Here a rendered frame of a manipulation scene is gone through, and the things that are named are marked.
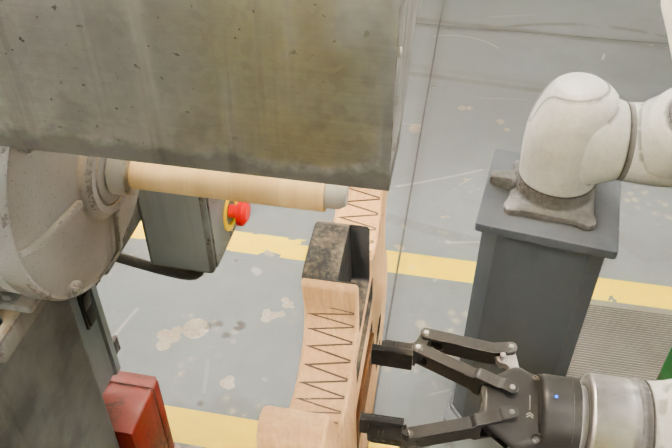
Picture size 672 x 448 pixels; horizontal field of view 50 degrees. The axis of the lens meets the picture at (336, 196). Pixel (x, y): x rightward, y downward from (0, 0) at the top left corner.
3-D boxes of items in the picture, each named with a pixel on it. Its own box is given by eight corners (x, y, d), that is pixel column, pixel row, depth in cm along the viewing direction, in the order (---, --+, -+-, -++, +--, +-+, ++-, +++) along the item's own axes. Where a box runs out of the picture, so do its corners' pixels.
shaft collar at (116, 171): (100, 193, 64) (106, 142, 64) (123, 193, 69) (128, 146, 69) (121, 196, 64) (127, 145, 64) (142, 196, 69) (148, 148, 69)
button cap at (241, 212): (220, 229, 104) (217, 208, 102) (228, 211, 107) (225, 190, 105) (245, 232, 104) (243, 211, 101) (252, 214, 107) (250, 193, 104)
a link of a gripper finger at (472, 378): (515, 396, 68) (520, 384, 69) (410, 345, 72) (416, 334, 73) (509, 414, 71) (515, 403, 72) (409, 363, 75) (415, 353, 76)
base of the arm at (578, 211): (495, 160, 161) (499, 139, 157) (598, 178, 155) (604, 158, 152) (482, 209, 147) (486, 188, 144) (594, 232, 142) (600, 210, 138)
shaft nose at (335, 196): (322, 207, 63) (325, 180, 62) (326, 207, 65) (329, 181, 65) (344, 210, 62) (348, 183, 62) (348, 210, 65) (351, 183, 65)
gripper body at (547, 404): (571, 477, 69) (473, 461, 70) (568, 395, 74) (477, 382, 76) (588, 445, 63) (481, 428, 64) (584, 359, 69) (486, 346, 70)
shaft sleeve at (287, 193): (126, 188, 65) (130, 153, 65) (140, 189, 68) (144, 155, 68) (321, 212, 62) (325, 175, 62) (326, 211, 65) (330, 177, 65)
